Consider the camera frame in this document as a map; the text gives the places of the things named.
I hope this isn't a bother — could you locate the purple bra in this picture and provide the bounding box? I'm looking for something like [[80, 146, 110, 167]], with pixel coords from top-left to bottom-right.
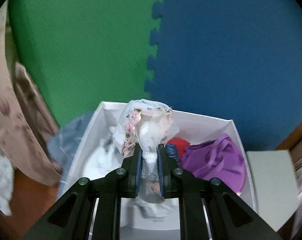
[[181, 133, 246, 193]]

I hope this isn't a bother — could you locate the white patterned sheet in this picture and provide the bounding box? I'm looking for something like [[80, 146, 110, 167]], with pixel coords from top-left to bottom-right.
[[0, 154, 14, 216]]

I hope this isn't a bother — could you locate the dark navy underwear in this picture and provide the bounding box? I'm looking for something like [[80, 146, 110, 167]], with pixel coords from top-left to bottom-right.
[[165, 144, 180, 166]]

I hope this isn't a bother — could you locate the green foam mat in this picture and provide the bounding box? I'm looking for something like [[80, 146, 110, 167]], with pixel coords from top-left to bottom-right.
[[8, 0, 163, 125]]

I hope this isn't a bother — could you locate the red underwear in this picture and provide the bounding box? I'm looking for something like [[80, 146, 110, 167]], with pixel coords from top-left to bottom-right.
[[167, 137, 190, 159]]

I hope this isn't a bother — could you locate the floral white underwear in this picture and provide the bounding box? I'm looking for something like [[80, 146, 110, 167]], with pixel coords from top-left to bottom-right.
[[113, 99, 179, 203]]

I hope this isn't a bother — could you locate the blue foam mat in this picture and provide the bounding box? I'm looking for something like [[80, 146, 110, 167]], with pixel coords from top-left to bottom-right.
[[145, 0, 302, 151]]

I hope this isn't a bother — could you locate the grey white underwear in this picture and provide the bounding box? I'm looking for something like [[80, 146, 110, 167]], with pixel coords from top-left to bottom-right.
[[128, 197, 179, 221]]

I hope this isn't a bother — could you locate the beige floral curtain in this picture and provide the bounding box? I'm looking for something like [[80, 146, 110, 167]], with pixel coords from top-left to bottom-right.
[[0, 2, 61, 186]]

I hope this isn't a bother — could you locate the grey white box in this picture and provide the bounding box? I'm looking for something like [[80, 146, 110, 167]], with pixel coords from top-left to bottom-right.
[[246, 150, 299, 231]]

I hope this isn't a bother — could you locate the blue checked cloth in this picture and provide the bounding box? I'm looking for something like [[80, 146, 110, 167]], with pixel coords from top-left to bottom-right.
[[46, 111, 94, 181]]

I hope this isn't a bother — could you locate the white XINCCI shoe box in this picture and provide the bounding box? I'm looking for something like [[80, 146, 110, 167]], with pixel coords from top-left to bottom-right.
[[61, 102, 256, 232]]

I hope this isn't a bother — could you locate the white bra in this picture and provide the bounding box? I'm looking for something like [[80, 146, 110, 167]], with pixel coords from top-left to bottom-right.
[[81, 126, 124, 180]]

